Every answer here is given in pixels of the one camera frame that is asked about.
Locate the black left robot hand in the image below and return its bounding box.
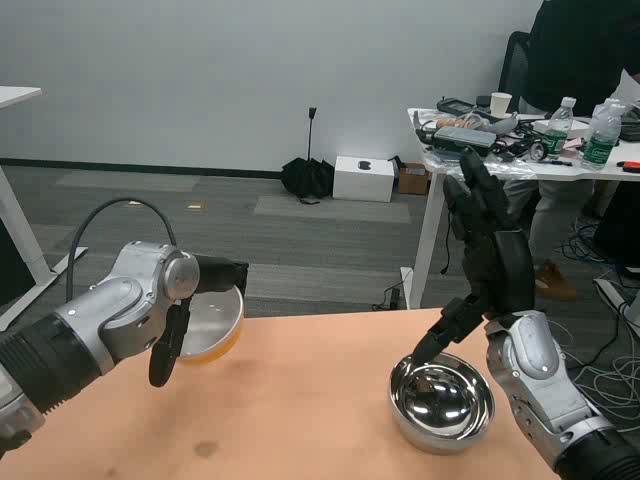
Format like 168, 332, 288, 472
148, 253, 250, 389

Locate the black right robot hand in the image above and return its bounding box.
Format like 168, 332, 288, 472
410, 148, 536, 377

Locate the white and orange plastic bowl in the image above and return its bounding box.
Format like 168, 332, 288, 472
177, 284, 246, 365

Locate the shiny steel bowl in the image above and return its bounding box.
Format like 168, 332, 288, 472
388, 352, 496, 455

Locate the cluttered white desk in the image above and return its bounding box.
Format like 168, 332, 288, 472
399, 107, 640, 310

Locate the clear plastic bag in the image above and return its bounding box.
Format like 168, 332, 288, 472
422, 147, 539, 181

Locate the brown cardboard box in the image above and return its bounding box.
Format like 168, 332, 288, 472
397, 162, 432, 195

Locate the black folded umbrella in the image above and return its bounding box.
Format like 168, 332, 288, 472
280, 106, 335, 204

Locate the grey and black device box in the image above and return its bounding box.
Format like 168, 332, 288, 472
432, 125, 495, 156

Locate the green label water bottle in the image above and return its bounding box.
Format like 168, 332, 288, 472
580, 98, 623, 171
543, 96, 577, 161

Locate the white paper cup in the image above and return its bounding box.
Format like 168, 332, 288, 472
489, 92, 513, 119

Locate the white carton with black logo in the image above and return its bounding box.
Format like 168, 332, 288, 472
332, 155, 395, 203

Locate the black handheld controller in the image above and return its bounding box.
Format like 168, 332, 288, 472
436, 97, 476, 115

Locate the white standing desk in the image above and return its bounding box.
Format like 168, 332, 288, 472
0, 85, 89, 332

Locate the person in black jacket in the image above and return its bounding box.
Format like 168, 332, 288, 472
502, 0, 640, 303

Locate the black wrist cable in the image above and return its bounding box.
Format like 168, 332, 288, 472
66, 198, 177, 301

